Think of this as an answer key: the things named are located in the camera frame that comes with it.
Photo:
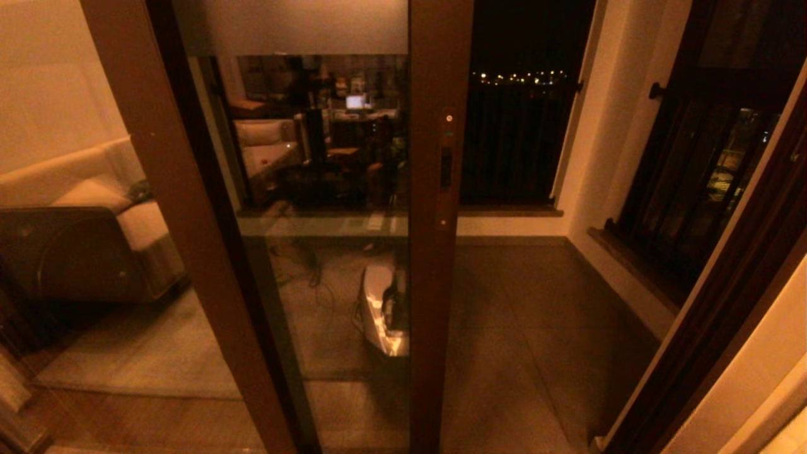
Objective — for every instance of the brown framed sliding glass door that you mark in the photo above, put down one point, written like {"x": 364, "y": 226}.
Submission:
{"x": 435, "y": 284}

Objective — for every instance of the black metal balcony railing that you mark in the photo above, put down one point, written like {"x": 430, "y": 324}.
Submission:
{"x": 510, "y": 145}

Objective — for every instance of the brown framed fixed glass door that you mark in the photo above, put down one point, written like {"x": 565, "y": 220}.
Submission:
{"x": 189, "y": 221}

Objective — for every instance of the stone window sill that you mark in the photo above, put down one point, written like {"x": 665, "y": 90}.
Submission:
{"x": 630, "y": 271}

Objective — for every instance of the black metal window grille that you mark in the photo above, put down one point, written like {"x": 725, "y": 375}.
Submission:
{"x": 657, "y": 91}

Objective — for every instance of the dark framed window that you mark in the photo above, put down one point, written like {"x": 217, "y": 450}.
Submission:
{"x": 725, "y": 38}

